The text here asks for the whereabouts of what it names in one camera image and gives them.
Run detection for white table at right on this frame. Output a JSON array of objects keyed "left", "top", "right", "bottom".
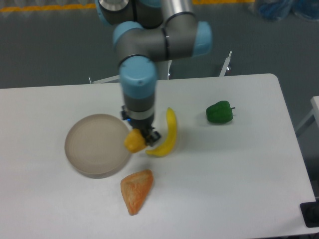
[{"left": 295, "top": 96, "right": 319, "bottom": 137}]

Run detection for green toy pepper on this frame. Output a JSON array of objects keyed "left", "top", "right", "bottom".
[{"left": 206, "top": 101, "right": 235, "bottom": 124}]

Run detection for black device at table edge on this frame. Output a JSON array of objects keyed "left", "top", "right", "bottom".
[{"left": 300, "top": 201, "right": 319, "bottom": 228}]

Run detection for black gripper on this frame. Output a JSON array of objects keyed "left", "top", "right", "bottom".
[{"left": 121, "top": 105, "right": 161, "bottom": 146}]

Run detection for white metal frame leg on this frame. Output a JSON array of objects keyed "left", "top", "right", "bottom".
[{"left": 219, "top": 51, "right": 232, "bottom": 77}]

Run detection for blue plastic bags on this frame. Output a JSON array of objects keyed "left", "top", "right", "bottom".
[{"left": 251, "top": 0, "right": 319, "bottom": 22}]

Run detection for orange toy bread wedge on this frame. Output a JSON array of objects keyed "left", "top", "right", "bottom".
[{"left": 120, "top": 169, "right": 154, "bottom": 216}]

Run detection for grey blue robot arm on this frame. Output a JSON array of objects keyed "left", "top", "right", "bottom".
[{"left": 95, "top": 0, "right": 213, "bottom": 146}]

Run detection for yellow toy banana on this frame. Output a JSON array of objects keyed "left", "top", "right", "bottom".
[{"left": 145, "top": 108, "right": 177, "bottom": 157}]

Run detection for beige round plate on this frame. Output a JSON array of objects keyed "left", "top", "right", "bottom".
[{"left": 64, "top": 114, "right": 132, "bottom": 178}]

